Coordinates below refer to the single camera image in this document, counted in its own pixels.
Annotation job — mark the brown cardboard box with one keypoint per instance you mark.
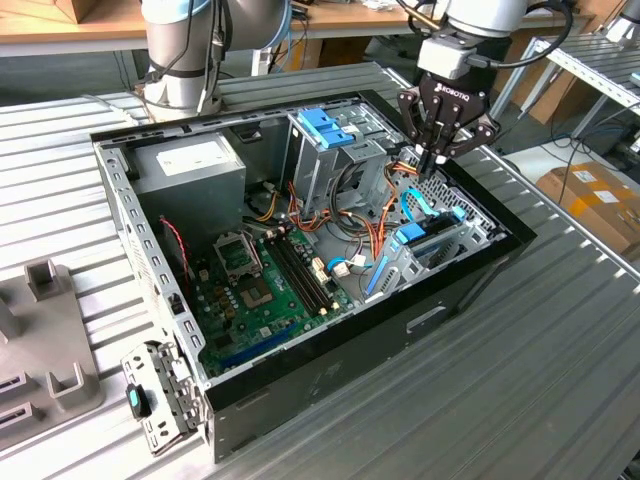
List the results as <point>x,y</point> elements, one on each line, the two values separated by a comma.
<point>590,200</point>

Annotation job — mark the wooden desk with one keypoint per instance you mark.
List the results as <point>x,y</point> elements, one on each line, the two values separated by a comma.
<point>350,15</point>

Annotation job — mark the grey parts rack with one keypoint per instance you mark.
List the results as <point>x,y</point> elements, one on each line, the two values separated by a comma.
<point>45,340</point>

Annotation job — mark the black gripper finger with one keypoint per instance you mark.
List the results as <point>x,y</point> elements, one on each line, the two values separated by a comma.
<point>412,115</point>
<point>482,135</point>

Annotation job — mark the blue plastic drive bracket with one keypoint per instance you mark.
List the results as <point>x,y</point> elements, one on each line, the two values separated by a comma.
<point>325,127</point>

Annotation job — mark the metal drive cage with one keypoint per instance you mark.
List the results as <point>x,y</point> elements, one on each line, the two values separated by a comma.
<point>310,170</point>

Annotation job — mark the green motherboard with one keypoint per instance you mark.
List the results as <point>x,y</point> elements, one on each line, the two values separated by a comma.
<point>280,320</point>

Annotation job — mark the metal disk bay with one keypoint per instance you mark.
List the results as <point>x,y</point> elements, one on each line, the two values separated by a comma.
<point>410,270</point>

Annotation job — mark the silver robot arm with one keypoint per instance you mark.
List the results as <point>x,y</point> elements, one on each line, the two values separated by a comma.
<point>480,15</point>

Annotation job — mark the open black PC case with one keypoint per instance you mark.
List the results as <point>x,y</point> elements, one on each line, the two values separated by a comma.
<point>350,360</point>

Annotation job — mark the brown cardboard sheet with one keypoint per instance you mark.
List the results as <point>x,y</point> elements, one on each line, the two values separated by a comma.
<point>540,90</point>

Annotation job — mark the black RAM slot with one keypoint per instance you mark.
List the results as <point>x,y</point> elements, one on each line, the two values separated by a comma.
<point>306,272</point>
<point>295,277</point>

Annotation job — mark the metal slat side table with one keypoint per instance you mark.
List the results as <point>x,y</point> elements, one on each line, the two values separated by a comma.
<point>590,55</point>

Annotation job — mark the metal card retention bracket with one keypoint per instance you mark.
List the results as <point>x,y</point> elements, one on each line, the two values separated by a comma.
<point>170,400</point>

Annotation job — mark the hard disk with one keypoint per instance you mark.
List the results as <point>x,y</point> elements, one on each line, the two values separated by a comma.
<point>412,234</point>

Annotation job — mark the grey power supply unit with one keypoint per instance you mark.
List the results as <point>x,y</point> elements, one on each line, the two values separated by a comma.
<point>190,190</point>

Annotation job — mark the blue expansion slot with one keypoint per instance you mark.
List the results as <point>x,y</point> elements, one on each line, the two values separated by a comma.
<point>255,347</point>

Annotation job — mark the grey wrist camera housing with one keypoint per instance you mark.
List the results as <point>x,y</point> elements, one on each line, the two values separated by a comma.
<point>445,57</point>

